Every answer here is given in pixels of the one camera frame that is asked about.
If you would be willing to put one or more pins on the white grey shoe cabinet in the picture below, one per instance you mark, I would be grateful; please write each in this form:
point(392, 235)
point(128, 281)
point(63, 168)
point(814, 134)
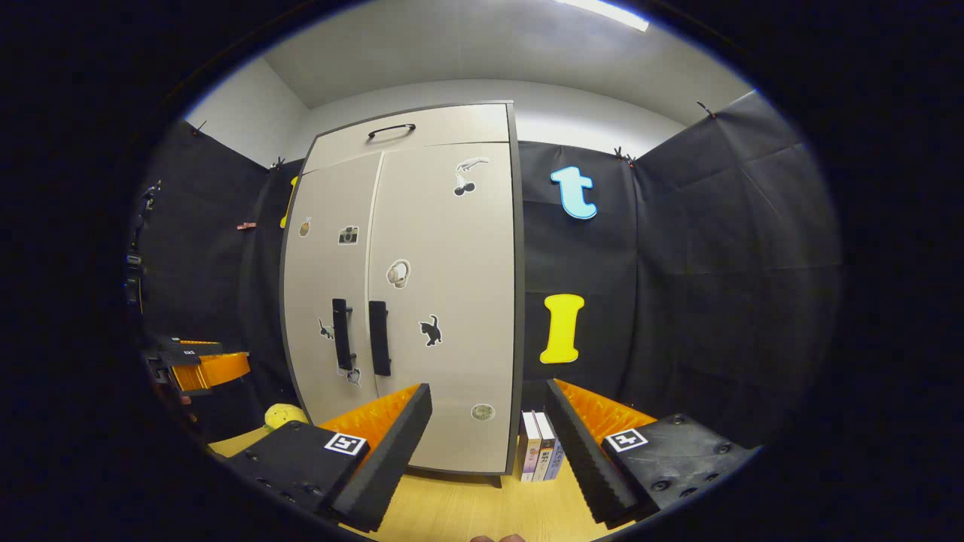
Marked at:
point(519, 301)

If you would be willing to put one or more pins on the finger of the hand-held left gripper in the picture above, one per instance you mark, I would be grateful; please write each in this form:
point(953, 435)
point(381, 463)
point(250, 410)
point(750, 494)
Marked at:
point(215, 370)
point(192, 354)

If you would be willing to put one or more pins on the yellow green plush toy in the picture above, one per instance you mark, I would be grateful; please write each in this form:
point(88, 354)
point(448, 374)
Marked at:
point(285, 415)

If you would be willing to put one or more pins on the dark equipment stand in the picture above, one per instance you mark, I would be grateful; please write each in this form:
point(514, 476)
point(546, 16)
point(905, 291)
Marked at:
point(135, 263)

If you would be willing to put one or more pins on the long ceiling light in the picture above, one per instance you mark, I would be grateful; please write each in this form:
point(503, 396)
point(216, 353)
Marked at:
point(610, 13)

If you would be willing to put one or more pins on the black backdrop cloth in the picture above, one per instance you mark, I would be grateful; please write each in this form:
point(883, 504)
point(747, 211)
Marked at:
point(715, 263)

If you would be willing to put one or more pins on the white shoe cabinet door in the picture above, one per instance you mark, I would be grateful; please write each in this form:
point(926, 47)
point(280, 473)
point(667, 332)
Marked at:
point(459, 263)
point(324, 286)

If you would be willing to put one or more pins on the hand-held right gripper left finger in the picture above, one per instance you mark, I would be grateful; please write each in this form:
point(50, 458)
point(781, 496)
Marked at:
point(392, 459)

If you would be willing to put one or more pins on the pink white book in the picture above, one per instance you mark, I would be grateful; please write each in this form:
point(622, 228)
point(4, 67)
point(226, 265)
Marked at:
point(531, 452)

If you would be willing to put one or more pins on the beige cabinet drawer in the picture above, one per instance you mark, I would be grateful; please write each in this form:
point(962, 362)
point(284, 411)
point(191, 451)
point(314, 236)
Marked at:
point(452, 128)

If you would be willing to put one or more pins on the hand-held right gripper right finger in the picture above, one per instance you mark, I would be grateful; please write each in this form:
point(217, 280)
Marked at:
point(581, 459)

